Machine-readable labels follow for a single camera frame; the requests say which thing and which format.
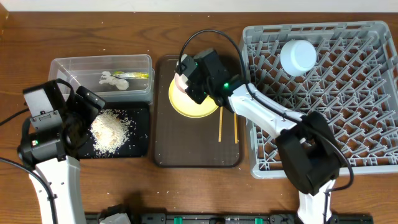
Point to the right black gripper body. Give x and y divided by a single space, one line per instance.
199 91

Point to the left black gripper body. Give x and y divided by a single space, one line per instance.
88 101

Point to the cooked rice pile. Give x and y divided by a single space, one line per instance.
110 131

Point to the light blue bowl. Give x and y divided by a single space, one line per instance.
298 57

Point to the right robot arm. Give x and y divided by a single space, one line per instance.
304 142

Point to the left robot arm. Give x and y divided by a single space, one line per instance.
51 138

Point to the clear plastic waste bin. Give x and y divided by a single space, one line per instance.
87 72

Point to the grey dishwasher rack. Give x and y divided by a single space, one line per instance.
353 84

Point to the left wooden chopstick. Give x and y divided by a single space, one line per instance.
220 125

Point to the wooden chopstick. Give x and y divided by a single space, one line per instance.
235 128
220 125

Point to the pink bowl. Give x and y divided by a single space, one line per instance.
181 82

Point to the yellow plate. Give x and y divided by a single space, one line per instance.
184 105

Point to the right wooden chopstick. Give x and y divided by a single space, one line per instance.
235 128

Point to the crumpled white tissue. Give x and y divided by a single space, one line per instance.
119 83

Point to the green yellow wrapper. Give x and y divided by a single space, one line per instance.
131 75

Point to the dark brown serving tray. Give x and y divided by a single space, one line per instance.
179 141

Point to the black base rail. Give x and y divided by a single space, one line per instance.
162 216

